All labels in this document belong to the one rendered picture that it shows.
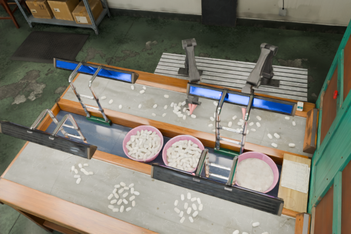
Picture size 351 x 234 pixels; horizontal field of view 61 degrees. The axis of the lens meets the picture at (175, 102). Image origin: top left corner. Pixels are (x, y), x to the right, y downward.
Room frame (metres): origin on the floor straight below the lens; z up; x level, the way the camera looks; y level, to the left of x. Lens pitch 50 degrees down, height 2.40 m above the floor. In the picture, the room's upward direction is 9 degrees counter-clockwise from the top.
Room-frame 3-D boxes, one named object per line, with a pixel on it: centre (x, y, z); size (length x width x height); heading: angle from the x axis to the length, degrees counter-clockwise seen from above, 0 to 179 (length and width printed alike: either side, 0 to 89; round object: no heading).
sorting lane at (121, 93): (1.31, 0.00, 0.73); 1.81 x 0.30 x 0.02; 63
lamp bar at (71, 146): (1.00, 0.75, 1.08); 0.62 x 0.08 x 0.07; 63
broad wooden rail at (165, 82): (1.50, -0.10, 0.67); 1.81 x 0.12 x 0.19; 63
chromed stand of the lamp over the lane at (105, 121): (1.43, 0.54, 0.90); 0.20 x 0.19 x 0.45; 63
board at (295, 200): (0.64, -0.59, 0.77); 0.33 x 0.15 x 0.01; 153
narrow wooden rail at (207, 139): (1.15, 0.08, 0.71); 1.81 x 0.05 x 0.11; 63
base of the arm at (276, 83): (1.48, -0.71, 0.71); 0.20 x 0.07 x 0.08; 67
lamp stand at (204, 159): (0.64, -0.14, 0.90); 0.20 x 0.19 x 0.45; 63
